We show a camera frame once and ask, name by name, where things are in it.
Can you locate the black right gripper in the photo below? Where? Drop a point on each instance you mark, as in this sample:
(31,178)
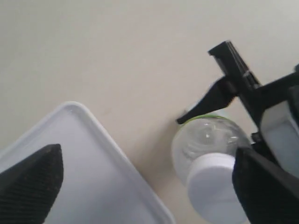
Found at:
(238,81)

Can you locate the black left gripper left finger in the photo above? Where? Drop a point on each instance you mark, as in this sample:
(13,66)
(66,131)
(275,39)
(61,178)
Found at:
(29,188)

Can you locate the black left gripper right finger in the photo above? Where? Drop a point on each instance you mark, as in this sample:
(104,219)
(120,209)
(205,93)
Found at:
(268,194)

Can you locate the clear plastic drink bottle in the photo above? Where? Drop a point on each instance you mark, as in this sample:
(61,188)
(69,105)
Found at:
(201,135)

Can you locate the white bottle cap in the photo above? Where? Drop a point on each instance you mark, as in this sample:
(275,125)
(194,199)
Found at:
(209,184)

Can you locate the white rectangular tray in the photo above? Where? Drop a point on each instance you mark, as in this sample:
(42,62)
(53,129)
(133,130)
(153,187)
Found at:
(101,185)

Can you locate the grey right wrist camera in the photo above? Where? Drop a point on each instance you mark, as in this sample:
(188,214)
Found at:
(280,121)

